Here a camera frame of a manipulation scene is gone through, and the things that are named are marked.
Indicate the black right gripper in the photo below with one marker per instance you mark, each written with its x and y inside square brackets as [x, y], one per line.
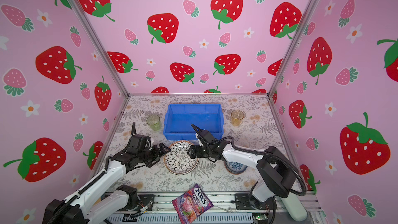
[196, 153]

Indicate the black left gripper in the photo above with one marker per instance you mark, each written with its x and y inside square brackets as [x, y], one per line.
[155, 149]

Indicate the brown flower pattern plate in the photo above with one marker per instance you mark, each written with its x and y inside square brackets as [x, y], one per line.
[177, 161]

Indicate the blue floral bowl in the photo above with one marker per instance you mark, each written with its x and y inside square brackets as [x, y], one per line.
[235, 167]

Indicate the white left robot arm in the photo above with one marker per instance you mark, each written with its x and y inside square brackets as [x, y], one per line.
[84, 206]

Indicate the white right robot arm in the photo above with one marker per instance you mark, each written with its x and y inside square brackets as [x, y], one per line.
[280, 177]

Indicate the blue plastic bin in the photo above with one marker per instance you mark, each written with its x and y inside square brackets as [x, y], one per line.
[180, 117]

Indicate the green glass cup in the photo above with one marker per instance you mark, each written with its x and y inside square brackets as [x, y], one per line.
[154, 122]

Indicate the amber glass cup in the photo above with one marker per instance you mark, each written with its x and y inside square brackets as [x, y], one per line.
[237, 117]

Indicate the purple Fox's candy bag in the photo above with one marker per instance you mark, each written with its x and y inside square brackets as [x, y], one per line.
[190, 205]

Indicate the aluminium corner post right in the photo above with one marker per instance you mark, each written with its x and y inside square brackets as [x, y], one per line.
[307, 14]

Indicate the aluminium corner post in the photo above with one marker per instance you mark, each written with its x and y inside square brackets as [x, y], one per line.
[96, 42]
[307, 14]

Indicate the aluminium corner post left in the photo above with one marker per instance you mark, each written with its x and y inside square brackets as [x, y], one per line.
[96, 42]

